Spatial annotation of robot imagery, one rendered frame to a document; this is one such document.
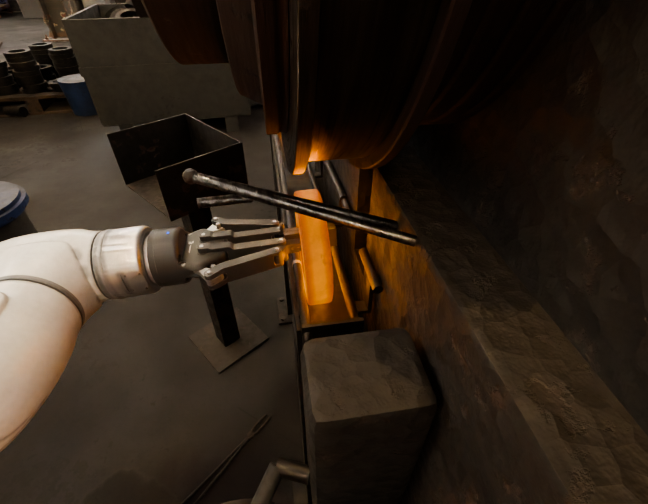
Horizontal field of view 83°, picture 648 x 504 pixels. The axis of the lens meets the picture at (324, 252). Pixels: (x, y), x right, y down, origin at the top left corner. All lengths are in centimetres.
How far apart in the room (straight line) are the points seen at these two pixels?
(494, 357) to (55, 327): 40
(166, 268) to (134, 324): 105
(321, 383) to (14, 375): 26
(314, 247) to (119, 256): 23
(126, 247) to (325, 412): 32
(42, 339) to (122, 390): 94
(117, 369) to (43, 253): 94
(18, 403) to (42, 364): 4
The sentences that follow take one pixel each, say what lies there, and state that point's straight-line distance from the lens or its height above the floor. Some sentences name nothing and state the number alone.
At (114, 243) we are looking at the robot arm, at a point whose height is 78.
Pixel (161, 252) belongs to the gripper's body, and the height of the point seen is 77.
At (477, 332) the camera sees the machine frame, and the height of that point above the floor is 87.
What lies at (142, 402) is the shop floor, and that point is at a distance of 132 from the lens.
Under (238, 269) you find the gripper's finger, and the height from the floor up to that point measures 75.
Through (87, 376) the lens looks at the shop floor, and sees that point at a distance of 146.
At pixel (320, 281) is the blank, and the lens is 44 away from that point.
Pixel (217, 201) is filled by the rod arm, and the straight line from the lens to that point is 36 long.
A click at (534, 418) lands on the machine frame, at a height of 87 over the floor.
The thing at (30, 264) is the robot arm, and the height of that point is 79.
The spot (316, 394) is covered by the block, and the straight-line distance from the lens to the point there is 30.
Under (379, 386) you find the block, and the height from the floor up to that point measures 80.
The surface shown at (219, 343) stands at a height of 1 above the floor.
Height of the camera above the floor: 106
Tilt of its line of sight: 39 degrees down
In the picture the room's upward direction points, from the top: straight up
